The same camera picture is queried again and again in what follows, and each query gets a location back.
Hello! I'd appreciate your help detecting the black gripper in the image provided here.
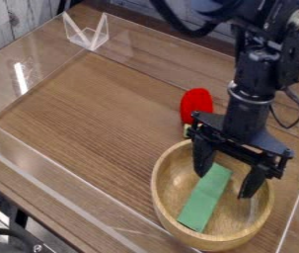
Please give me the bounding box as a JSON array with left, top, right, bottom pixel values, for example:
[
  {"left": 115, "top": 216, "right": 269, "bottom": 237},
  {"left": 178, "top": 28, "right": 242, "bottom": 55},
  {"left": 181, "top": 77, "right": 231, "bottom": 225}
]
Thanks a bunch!
[{"left": 187, "top": 82, "right": 294, "bottom": 199}]

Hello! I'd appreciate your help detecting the clear acrylic tray wall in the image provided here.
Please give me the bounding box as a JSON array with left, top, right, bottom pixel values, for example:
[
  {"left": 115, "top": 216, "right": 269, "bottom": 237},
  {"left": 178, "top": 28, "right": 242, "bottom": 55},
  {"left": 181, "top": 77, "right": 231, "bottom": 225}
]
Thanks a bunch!
[{"left": 0, "top": 127, "right": 199, "bottom": 253}]

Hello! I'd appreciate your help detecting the red plush strawberry toy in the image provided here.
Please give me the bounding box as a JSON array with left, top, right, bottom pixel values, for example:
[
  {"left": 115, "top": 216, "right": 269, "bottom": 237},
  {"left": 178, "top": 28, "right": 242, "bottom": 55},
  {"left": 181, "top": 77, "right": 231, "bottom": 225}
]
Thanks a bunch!
[{"left": 179, "top": 88, "right": 214, "bottom": 138}]

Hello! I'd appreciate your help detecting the brown wooden bowl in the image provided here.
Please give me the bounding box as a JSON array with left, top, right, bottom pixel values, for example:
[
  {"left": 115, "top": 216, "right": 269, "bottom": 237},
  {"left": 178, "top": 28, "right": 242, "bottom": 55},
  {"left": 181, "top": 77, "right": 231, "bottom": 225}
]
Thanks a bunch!
[{"left": 150, "top": 140, "right": 274, "bottom": 252}]

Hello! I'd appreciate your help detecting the black table frame bracket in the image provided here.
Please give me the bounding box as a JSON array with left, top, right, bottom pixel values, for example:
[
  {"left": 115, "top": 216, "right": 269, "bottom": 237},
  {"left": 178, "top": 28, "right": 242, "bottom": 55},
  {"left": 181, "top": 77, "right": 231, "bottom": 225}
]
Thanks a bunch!
[{"left": 0, "top": 217, "right": 56, "bottom": 253}]

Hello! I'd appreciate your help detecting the green rectangular block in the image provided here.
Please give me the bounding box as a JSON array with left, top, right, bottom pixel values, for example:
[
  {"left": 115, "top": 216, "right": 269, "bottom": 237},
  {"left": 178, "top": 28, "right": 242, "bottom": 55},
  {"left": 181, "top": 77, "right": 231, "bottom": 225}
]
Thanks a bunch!
[{"left": 177, "top": 163, "right": 233, "bottom": 232}]

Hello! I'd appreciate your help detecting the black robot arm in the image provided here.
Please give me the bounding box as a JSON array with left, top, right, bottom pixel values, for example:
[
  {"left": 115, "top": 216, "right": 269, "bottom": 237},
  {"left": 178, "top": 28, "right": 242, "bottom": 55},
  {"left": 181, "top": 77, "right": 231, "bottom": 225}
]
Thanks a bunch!
[{"left": 187, "top": 0, "right": 299, "bottom": 199}]

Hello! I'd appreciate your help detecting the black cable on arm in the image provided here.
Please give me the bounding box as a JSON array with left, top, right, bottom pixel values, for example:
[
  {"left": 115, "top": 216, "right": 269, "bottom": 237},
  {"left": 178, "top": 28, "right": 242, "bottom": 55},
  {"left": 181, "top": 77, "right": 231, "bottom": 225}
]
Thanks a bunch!
[{"left": 267, "top": 86, "right": 299, "bottom": 130}]

